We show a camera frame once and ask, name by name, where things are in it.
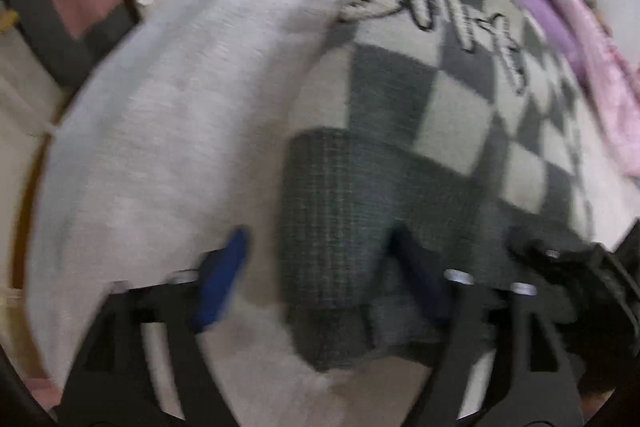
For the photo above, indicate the dark grey towel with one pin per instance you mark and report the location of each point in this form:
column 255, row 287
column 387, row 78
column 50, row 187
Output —
column 55, row 37

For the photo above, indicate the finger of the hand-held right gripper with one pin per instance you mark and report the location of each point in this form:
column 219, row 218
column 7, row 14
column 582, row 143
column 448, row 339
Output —
column 540, row 252

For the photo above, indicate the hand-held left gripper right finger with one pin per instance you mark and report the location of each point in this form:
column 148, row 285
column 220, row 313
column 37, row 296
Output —
column 420, row 279

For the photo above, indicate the grey white checkered cardigan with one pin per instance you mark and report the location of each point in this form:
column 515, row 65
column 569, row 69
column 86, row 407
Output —
column 400, row 107

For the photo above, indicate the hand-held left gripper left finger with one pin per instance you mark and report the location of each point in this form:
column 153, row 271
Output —
column 222, row 279

